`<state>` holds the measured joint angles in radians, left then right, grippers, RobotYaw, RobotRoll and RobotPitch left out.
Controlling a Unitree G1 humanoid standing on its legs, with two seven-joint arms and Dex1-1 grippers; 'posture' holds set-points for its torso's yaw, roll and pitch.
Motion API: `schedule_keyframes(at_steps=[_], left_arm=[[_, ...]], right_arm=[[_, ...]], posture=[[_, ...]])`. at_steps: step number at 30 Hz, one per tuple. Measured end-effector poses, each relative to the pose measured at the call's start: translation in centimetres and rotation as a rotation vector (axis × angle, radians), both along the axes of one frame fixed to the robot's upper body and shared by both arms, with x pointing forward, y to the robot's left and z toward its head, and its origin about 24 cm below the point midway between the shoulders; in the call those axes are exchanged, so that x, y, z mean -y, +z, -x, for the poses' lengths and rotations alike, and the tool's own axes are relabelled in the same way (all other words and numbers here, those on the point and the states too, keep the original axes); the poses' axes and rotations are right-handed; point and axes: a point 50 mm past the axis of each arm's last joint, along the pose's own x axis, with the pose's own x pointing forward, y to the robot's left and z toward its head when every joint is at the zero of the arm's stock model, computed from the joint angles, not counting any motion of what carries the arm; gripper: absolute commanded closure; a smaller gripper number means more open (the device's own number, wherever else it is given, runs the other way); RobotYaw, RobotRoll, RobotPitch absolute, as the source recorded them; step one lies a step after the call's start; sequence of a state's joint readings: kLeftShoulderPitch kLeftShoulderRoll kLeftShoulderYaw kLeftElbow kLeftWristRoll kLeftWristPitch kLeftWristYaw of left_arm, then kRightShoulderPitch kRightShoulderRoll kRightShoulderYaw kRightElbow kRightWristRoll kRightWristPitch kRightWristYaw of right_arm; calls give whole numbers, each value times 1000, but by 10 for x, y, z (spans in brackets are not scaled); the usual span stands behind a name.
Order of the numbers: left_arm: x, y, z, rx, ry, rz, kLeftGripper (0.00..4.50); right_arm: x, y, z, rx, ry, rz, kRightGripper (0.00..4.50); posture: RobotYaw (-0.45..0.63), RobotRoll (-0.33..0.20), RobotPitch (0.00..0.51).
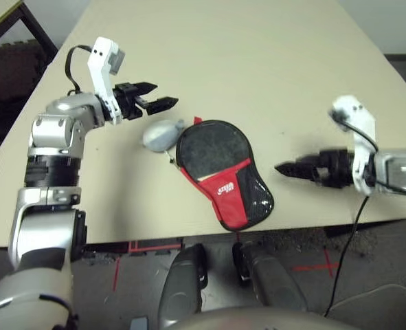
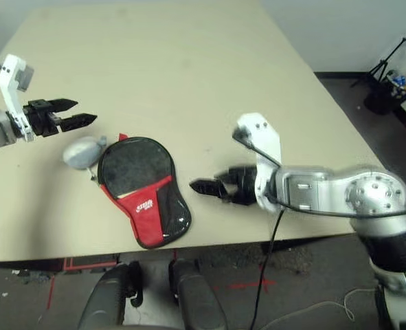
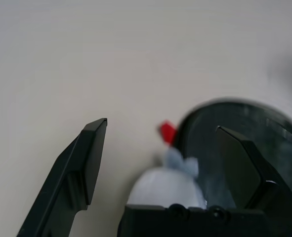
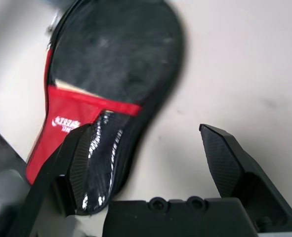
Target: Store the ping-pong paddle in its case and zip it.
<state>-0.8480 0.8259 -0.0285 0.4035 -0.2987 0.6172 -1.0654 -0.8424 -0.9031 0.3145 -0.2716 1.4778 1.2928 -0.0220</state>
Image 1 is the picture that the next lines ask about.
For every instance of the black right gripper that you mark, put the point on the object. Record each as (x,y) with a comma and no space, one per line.
(335,168)

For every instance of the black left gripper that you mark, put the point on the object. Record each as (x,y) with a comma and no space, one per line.
(127,99)

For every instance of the black red paddle case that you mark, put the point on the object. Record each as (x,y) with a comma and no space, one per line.
(226,203)

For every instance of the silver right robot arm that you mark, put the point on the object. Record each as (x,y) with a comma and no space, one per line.
(402,168)

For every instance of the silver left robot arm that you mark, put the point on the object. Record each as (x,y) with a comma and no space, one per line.
(44,223)

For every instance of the red floor tape cross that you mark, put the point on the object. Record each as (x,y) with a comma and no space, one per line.
(328,266)

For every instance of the grey right robot leg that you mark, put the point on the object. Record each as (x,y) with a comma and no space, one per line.
(274,278)

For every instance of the grey robot leg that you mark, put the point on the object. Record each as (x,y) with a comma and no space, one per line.
(180,288)
(274,278)

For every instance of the dark framed side table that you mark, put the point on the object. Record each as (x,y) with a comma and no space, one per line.
(37,27)

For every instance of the dark brown foam mat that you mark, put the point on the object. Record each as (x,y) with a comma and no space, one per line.
(10,72)

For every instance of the grey robot torso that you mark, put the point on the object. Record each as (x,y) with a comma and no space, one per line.
(257,319)

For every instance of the grey left robot leg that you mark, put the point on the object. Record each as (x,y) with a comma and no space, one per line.
(180,288)

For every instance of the grey blue rectangular block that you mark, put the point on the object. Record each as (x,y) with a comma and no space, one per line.
(139,324)

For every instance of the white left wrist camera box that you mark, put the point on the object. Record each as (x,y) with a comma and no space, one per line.
(101,68)

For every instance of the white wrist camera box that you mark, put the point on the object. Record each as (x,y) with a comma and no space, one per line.
(360,117)
(101,68)

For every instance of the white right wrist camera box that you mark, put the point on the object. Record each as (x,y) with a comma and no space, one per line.
(360,117)

